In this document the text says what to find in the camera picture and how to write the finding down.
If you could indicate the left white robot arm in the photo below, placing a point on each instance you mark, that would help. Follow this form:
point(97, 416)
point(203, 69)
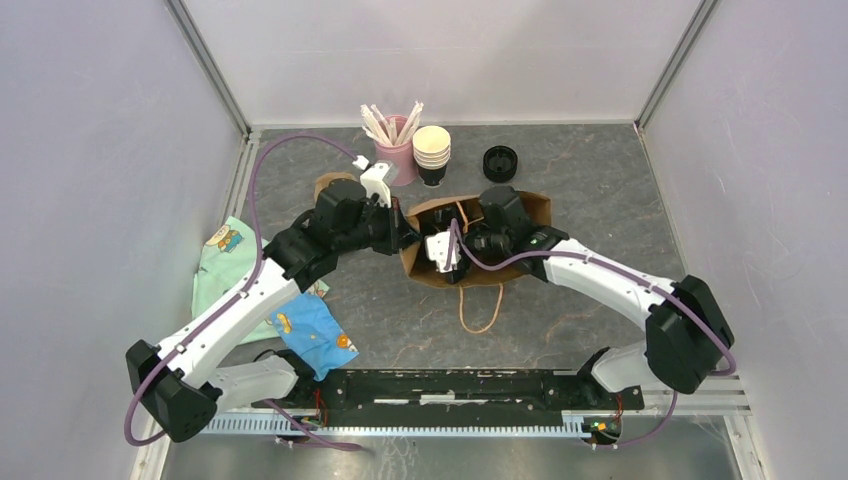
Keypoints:
point(179, 381)

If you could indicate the green patterned cloth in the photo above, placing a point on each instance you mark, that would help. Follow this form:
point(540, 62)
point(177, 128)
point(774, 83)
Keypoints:
point(225, 258)

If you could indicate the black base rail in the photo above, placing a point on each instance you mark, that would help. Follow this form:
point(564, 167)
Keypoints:
point(455, 398)

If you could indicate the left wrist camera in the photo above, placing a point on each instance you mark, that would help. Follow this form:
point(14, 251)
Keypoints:
point(377, 179)

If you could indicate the stack of paper cups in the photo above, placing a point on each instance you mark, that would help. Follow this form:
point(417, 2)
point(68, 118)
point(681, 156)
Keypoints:
point(431, 152)

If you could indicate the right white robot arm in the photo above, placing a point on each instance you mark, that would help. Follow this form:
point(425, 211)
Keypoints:
point(686, 336)

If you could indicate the pink metal utensil cup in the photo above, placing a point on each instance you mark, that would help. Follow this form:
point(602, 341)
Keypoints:
point(401, 156)

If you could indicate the brown cardboard cup carriers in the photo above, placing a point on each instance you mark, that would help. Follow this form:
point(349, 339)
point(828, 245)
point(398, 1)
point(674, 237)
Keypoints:
point(326, 179)

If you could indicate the stack of black lids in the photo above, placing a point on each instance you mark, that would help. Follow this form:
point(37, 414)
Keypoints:
point(500, 164)

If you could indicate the wooden stirrers in wrappers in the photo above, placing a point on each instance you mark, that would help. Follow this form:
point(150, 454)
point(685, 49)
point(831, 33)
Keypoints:
point(387, 131)

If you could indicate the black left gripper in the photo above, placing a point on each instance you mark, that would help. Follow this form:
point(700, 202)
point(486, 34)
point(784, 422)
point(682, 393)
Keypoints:
point(399, 231)

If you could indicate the blue patterned cloth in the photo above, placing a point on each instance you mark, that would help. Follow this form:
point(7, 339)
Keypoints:
point(308, 328)

